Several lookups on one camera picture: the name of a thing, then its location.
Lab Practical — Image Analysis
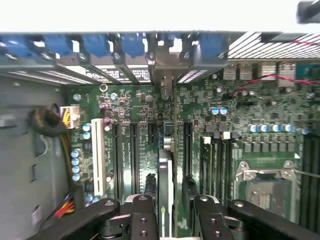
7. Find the black RAM slot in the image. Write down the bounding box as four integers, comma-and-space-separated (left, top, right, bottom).
224, 141, 234, 201
301, 133, 312, 232
213, 139, 225, 198
311, 133, 320, 232

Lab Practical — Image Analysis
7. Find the long black expansion slot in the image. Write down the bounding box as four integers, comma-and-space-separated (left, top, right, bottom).
129, 122, 139, 196
183, 121, 194, 181
111, 121, 120, 198

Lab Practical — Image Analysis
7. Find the CPU socket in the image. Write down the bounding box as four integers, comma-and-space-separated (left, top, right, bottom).
234, 159, 302, 226

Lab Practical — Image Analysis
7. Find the white expansion slot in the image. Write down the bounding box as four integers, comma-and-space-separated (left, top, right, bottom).
90, 117, 108, 198

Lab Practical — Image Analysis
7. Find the short black expansion slot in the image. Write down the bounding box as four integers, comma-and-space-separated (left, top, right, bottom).
148, 123, 158, 146

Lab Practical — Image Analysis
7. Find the thin locking lever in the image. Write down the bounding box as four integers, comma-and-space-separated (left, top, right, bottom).
293, 169, 320, 179

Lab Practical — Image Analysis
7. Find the green motherboard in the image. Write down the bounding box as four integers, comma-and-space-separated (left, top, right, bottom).
61, 66, 320, 240

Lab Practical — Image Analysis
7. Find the white power connector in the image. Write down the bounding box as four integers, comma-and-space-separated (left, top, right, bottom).
59, 106, 81, 130

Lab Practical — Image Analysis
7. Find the silver rear port block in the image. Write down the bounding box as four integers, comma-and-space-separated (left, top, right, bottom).
258, 62, 278, 81
223, 64, 238, 81
278, 62, 296, 87
239, 64, 254, 80

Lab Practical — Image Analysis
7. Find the blue slot latch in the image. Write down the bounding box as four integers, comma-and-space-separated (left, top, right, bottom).
81, 34, 111, 58
42, 34, 74, 56
119, 33, 146, 57
192, 33, 227, 60

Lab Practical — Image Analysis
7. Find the open black PC case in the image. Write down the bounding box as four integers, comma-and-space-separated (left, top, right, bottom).
0, 29, 320, 240

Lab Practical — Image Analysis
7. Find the coloured wire bundle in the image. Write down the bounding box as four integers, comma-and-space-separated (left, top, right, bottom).
52, 194, 76, 219

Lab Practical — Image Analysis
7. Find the black sleeved wire bundle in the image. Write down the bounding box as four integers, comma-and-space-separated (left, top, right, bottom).
27, 107, 76, 201

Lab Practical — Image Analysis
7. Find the red and black wire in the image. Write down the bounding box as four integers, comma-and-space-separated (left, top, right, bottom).
229, 73, 320, 98

